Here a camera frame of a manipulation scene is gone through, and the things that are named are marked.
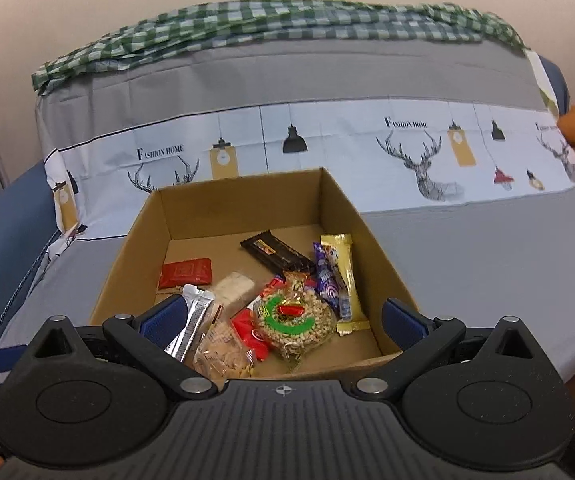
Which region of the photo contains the yellow gold snack bar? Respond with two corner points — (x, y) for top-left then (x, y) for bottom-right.
(320, 233), (371, 336)

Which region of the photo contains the red packet with white logo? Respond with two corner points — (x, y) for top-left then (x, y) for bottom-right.
(231, 308), (271, 364)

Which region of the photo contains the brown cardboard box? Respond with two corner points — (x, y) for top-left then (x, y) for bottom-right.
(90, 167), (421, 382)

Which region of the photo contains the grey deer-print sofa cover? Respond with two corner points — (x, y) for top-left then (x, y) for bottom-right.
(0, 35), (575, 386)

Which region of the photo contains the purple snack packet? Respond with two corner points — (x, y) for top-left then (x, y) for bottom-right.
(312, 241), (348, 314)

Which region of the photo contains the silver foil packet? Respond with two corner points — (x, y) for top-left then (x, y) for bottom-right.
(164, 284), (216, 364)

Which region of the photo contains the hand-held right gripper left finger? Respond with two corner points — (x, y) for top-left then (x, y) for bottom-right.
(30, 295), (217, 401)

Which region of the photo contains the clear bag of tan biscuits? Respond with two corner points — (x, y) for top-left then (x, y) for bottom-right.
(194, 320), (257, 379)

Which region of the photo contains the beige snack bar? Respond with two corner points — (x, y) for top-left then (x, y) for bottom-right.
(212, 271), (257, 312)

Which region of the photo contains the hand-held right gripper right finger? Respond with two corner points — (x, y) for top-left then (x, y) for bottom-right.
(350, 297), (535, 401)

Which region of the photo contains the green checked cloth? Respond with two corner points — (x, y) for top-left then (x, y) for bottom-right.
(32, 0), (531, 95)

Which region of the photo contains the green-label bag of nuts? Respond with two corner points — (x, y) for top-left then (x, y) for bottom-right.
(252, 272), (341, 372)

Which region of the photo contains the dark brown chocolate bar packet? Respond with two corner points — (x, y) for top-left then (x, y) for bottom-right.
(240, 230), (317, 274)

